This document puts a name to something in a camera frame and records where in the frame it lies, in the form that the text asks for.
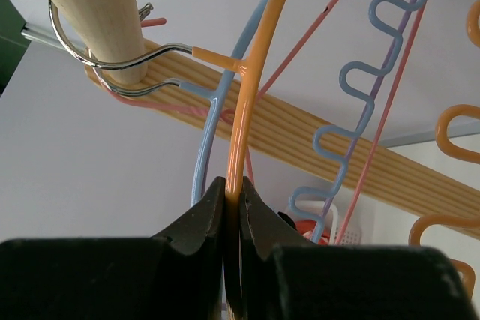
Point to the black garment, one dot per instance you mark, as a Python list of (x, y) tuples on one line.
[(287, 219)]

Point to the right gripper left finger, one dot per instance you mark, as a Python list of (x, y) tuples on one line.
[(174, 274)]

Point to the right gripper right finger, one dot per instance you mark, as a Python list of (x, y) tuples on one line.
[(286, 276)]

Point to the blue hanger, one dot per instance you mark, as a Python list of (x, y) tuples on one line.
[(357, 79)]

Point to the red white garment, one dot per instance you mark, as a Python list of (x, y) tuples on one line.
[(306, 228)]

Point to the grey corner wall profile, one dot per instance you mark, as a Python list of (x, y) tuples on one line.
[(40, 35)]

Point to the wooden clothes rack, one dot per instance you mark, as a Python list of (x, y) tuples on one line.
[(285, 132)]

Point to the white plastic basket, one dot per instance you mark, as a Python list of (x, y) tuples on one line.
[(333, 220)]

